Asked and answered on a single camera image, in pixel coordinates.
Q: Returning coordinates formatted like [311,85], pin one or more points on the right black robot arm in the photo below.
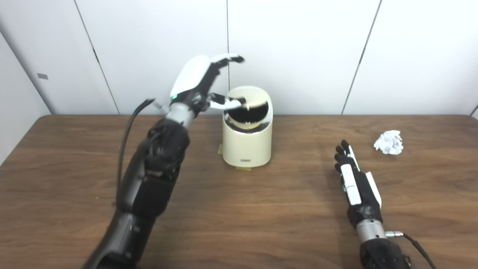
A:
[381,252]

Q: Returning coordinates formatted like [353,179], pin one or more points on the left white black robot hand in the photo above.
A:
[192,74]

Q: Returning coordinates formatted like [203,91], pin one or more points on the cream-colored bin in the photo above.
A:
[246,145]

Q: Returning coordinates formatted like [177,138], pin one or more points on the round cream bin lid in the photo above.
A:
[257,99]

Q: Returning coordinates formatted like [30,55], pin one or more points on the wide yellow tape piece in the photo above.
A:
[243,168]

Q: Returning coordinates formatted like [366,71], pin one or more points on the small grey wall label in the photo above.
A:
[42,76]

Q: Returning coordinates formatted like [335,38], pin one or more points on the white paper ball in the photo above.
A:
[389,142]

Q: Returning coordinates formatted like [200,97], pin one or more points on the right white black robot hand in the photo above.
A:
[353,190]

